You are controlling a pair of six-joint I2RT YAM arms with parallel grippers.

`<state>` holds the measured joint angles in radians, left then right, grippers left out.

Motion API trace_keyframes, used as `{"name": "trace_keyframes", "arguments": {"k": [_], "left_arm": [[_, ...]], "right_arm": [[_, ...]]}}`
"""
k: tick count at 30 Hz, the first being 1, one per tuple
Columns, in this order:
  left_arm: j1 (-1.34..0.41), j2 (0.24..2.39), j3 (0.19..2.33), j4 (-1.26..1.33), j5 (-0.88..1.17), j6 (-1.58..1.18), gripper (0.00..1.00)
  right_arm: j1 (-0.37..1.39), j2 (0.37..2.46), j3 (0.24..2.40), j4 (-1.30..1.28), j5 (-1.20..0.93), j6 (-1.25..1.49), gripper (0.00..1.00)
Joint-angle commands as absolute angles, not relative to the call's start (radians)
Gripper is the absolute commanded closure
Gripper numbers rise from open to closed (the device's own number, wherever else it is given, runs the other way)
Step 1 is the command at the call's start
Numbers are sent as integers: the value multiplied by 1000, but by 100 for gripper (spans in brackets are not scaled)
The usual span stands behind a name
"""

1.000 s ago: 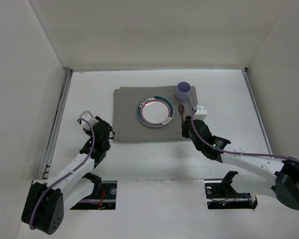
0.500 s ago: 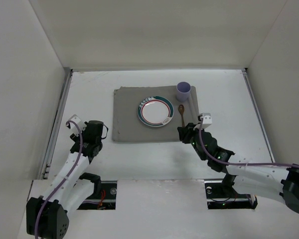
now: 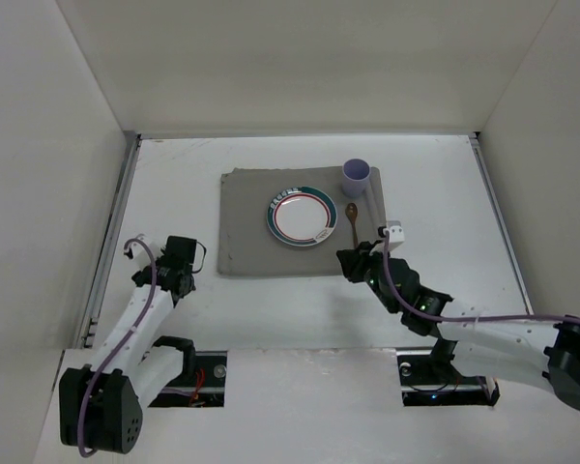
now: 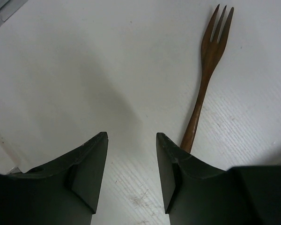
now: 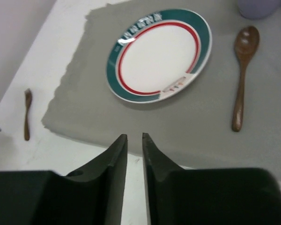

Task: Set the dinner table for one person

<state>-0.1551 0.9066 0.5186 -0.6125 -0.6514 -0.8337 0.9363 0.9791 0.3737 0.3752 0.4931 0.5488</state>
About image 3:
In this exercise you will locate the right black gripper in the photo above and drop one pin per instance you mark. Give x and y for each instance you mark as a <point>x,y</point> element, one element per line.
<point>359,266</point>

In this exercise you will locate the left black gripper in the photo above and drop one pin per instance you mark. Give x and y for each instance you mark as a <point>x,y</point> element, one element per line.
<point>175,276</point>

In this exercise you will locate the brown wooden spoon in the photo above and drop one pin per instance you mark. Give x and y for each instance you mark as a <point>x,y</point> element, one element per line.
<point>351,212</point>

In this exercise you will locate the white plate green red rim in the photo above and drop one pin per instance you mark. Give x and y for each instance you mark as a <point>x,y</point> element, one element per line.
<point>302,216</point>

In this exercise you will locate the grey cloth placemat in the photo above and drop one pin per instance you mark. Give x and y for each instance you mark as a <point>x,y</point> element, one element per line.
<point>247,248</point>

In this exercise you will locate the lilac plastic cup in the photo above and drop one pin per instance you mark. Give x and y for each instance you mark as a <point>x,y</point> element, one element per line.
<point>356,174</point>

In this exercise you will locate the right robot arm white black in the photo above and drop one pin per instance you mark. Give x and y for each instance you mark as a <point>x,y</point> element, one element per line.
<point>541,351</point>

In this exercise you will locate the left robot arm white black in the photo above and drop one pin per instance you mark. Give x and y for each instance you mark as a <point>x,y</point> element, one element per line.
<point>101,404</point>

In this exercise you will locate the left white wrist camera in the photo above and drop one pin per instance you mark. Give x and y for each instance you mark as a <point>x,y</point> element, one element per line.
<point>139,248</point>

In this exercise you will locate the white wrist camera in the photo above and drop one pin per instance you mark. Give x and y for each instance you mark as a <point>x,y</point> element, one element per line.
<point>392,233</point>
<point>139,248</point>

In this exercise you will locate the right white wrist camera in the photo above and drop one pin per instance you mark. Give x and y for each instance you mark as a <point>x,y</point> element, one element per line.
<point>392,233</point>

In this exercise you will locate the left aluminium frame rail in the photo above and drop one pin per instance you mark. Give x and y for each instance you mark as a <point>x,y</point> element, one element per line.
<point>88,321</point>

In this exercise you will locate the aluminium frame rail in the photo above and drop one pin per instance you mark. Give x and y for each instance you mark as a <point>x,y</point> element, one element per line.
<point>88,321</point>
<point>497,211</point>

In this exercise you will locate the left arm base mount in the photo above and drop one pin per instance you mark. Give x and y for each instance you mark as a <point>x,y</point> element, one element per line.
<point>200,384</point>

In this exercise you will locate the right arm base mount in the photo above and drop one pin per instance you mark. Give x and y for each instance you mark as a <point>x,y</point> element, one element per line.
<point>428,379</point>

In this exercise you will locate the right aluminium frame rail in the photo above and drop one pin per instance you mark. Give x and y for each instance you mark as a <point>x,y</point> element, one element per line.
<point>497,211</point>

